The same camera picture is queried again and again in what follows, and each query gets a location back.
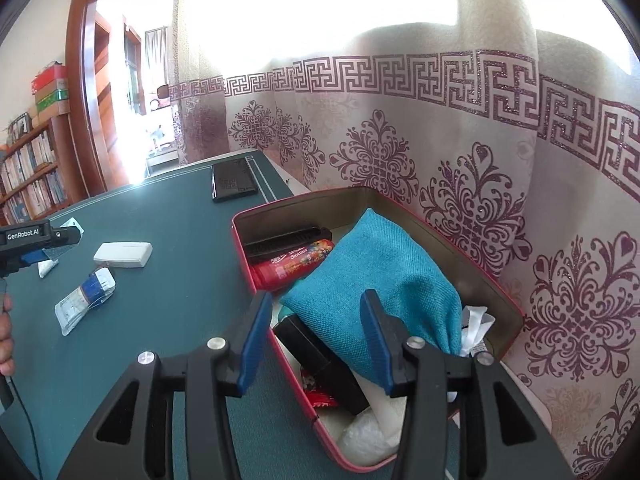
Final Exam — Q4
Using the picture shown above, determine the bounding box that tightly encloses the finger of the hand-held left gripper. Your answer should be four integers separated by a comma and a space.
20, 246, 59, 267
50, 226, 84, 249

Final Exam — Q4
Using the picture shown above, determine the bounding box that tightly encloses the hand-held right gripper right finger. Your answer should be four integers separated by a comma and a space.
360, 289, 576, 480

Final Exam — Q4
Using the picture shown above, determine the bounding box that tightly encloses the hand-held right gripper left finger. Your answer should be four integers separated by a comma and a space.
57, 290, 275, 480

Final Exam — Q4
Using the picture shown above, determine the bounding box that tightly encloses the white tissue pack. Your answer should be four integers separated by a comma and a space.
37, 216, 85, 279

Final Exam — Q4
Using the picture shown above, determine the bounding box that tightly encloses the black box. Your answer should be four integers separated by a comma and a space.
274, 314, 371, 415

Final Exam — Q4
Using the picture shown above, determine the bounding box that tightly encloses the teal fabric drawstring pouch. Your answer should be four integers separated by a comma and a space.
279, 207, 496, 396

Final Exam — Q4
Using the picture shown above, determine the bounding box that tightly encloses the red candy tube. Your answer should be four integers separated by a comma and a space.
250, 239, 335, 292

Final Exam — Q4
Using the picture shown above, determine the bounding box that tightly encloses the clear plastic bag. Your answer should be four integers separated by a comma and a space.
337, 410, 401, 463

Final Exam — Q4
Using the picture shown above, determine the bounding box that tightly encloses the long black case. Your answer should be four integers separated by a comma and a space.
244, 225, 333, 263

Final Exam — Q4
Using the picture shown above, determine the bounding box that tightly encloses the red tin box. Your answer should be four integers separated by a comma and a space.
231, 186, 526, 475

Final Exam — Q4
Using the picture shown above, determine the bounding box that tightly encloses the green felt desktop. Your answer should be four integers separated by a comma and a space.
0, 149, 461, 480

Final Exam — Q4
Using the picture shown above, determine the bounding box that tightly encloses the person's left hand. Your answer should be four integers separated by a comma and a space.
0, 294, 17, 377

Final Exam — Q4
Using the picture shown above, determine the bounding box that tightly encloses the white rectangular box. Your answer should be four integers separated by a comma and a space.
93, 241, 153, 270

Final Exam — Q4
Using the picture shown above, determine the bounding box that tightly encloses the blue and white packet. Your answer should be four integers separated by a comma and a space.
54, 266, 118, 337

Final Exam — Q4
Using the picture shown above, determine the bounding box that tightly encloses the wooden bookshelf with books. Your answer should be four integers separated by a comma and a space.
0, 130, 68, 223

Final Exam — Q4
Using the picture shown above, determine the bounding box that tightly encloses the green cardboard box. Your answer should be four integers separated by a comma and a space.
35, 89, 69, 114

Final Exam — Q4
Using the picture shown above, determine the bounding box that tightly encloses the red cardboard box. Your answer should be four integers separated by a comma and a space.
32, 64, 68, 93

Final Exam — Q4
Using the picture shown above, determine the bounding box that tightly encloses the black wallet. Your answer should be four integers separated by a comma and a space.
211, 157, 260, 204

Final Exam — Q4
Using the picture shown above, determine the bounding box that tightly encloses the patterned beige curtain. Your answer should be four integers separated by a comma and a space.
167, 0, 640, 480

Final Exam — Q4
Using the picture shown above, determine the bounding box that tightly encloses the brown wooden door frame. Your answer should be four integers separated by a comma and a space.
66, 0, 176, 197

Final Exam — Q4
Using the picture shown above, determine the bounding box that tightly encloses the black cable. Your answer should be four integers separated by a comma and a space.
4, 375, 40, 480

